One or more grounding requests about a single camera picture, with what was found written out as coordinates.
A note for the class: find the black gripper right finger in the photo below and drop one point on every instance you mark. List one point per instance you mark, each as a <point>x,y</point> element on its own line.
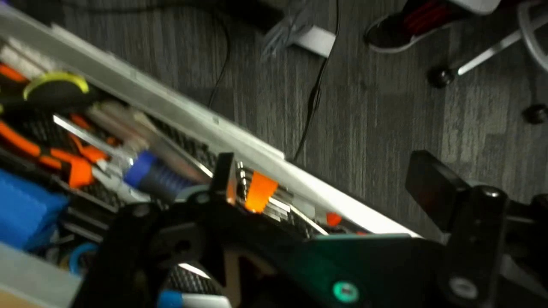
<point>435,189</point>

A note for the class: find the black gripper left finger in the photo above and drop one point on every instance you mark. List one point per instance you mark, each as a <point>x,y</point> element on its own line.
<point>223,186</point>

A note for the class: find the grey metal tool drawer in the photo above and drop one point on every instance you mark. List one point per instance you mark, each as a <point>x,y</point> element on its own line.
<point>374,263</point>

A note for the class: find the orange hex key holder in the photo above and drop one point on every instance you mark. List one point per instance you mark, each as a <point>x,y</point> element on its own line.
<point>261,189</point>

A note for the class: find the black red shoe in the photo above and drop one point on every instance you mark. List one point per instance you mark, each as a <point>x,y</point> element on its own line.
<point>418,20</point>

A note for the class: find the blue plastic box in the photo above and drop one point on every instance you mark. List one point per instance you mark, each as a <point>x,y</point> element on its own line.
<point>28,213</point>

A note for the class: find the blue black handled screwdriver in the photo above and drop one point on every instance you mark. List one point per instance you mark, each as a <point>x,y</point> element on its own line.
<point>146,179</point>

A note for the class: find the orange handled pliers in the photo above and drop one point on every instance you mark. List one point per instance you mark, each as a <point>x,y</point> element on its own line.
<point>76,169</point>

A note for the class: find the black yellow handled screwdriver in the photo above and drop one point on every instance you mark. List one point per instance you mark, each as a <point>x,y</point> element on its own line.
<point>54,92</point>

